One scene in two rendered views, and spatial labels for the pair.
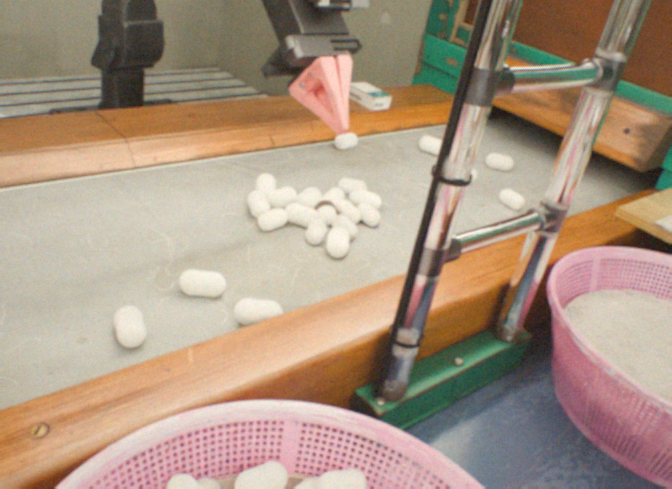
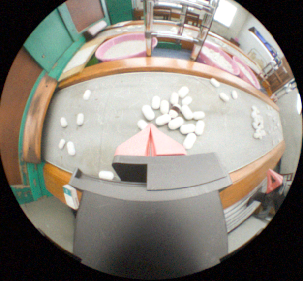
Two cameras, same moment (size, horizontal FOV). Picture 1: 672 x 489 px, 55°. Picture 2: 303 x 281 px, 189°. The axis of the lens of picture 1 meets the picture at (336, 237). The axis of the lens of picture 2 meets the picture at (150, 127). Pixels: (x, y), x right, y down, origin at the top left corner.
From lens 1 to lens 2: 0.70 m
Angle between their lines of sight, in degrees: 71
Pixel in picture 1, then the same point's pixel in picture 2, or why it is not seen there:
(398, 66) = (50, 217)
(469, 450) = not seen: hidden behind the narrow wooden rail
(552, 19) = (9, 135)
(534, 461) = not seen: hidden behind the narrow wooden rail
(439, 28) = (29, 194)
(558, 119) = (42, 112)
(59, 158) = (238, 175)
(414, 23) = (42, 219)
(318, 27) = (175, 214)
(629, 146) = (51, 84)
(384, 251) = (164, 87)
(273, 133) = not seen: hidden behind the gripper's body
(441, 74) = (40, 185)
